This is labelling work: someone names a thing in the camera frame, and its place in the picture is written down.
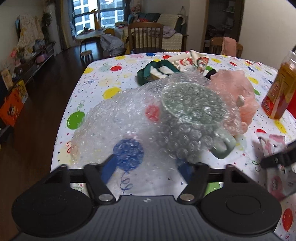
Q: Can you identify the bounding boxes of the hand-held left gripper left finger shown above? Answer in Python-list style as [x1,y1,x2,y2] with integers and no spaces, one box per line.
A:
[44,153,116,205]

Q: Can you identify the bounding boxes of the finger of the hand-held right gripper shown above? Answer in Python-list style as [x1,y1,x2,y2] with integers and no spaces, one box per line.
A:
[260,141,296,171]

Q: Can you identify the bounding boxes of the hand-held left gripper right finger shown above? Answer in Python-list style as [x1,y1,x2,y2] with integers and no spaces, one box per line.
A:
[176,159,249,205]

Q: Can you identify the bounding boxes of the clear bubble wrap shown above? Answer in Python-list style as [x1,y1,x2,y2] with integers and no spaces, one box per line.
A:
[69,72,242,187]

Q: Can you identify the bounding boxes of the red cardboard box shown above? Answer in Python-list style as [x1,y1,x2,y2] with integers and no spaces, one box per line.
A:
[287,91,296,112]

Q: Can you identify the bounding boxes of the Christmas print sock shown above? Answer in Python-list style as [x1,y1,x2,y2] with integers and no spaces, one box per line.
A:
[137,50,217,87]

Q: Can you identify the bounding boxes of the panda print packet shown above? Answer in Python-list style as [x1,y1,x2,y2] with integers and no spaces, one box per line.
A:
[256,130,296,202]

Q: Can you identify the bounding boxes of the pale green mug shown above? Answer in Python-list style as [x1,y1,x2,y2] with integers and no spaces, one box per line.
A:
[161,83,238,160]

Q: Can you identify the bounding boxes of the orange juice bottle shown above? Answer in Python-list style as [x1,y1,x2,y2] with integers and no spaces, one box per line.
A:
[261,50,296,120]

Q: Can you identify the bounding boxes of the balloon print tablecloth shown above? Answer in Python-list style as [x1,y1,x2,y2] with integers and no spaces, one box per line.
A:
[51,51,296,241]

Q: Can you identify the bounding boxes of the orange cardboard box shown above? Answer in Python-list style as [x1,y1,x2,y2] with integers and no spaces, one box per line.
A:
[0,89,25,127]

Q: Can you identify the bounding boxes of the small round stool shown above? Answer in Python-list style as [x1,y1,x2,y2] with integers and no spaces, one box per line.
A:
[80,50,93,63]

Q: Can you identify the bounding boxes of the yellow cardboard box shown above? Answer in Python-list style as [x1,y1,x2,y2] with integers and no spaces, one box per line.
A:
[14,80,29,102]

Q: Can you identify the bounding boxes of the pink towel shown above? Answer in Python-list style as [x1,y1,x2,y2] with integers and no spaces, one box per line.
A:
[221,37,238,57]

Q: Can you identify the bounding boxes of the grey cloth bundle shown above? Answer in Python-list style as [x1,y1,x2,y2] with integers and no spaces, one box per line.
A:
[100,34,125,57]

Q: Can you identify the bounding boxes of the wooden dining chair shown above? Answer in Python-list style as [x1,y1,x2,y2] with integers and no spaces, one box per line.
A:
[127,22,167,55]
[203,37,244,58]

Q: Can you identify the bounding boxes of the cream crochet cover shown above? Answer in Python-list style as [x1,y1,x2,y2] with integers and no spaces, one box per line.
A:
[162,33,184,52]

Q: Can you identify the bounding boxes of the dark wooden tv stand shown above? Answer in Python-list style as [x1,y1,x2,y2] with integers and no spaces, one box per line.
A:
[0,42,56,98]

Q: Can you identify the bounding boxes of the low coffee table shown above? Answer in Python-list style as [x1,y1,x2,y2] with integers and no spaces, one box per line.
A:
[75,30,110,54]

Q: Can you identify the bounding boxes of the purple cloth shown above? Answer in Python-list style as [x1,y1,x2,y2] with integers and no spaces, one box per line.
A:
[162,26,176,39]

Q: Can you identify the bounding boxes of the wooden giraffe figure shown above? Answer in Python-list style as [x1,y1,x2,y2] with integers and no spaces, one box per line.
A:
[89,9,102,32]

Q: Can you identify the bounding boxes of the cream throw blanket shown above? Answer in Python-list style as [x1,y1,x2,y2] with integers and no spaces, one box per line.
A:
[158,13,185,27]

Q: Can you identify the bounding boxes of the large balcony window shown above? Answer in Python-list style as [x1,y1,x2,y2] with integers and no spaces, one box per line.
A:
[73,0,130,32]

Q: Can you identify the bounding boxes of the green sofa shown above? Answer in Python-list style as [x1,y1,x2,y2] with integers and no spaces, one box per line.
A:
[128,12,188,52]

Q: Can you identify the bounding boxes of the floral cloth covered tv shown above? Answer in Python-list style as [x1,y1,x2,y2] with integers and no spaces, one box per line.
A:
[16,14,46,59]

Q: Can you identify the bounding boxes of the green potted plant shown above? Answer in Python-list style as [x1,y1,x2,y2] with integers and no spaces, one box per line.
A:
[42,11,52,35]

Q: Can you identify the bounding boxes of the wooden door frame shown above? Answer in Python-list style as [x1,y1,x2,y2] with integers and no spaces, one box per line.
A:
[201,0,245,52]

